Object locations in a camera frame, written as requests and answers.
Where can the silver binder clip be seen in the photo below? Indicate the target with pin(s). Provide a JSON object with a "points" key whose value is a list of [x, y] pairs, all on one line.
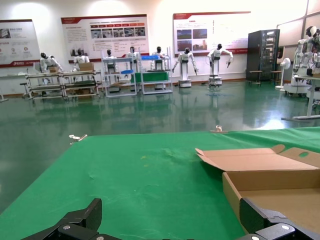
{"points": [[77, 138], [218, 129]]}

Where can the black server rack cabinet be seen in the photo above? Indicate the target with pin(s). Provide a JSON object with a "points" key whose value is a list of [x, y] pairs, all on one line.
{"points": [[260, 55]]}

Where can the white black humanoid robot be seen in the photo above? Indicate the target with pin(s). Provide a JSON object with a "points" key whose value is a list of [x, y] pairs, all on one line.
{"points": [[81, 58], [109, 57], [48, 61], [185, 65], [132, 56], [303, 55], [215, 65], [158, 53]]}

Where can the white red wall poster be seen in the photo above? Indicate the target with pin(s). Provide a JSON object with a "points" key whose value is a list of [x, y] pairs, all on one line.
{"points": [[105, 37], [17, 42], [210, 32]]}

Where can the small brown stool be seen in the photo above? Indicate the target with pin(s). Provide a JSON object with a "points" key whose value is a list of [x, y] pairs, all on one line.
{"points": [[276, 75], [255, 75]]}

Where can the white side table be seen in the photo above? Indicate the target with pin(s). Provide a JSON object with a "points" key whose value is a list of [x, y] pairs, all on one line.
{"points": [[12, 77]]}

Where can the green table cloth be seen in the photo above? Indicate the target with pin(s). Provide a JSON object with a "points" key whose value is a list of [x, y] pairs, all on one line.
{"points": [[150, 187]]}

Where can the black round stool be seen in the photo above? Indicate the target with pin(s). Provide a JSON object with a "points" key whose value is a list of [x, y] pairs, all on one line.
{"points": [[24, 86]]}

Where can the white frame desk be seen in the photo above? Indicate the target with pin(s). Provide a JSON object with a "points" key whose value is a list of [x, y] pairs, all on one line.
{"points": [[310, 100]]}

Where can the pipe frame workbench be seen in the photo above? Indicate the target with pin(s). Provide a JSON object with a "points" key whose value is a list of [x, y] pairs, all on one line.
{"points": [[80, 80], [45, 80]]}

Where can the blue plastic tray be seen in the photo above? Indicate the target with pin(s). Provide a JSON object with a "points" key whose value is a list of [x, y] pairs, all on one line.
{"points": [[150, 57]]}

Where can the brown cardboard carton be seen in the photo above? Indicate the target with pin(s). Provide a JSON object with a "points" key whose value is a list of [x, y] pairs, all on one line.
{"points": [[86, 66]]}

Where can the white standing fan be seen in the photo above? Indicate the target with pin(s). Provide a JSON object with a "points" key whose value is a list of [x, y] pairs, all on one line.
{"points": [[285, 65]]}

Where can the open brown cardboard box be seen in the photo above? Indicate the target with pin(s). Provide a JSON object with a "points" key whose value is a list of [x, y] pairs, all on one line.
{"points": [[275, 180]]}

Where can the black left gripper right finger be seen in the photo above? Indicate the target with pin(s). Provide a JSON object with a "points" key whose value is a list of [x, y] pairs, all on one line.
{"points": [[260, 225]]}

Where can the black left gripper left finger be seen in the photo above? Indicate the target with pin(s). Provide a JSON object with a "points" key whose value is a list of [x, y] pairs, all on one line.
{"points": [[80, 225]]}

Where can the green board panel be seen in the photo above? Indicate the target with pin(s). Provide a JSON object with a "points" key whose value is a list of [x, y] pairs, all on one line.
{"points": [[152, 77]]}

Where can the white shelf rack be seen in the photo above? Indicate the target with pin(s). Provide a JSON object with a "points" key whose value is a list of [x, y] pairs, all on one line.
{"points": [[120, 80], [157, 86]]}

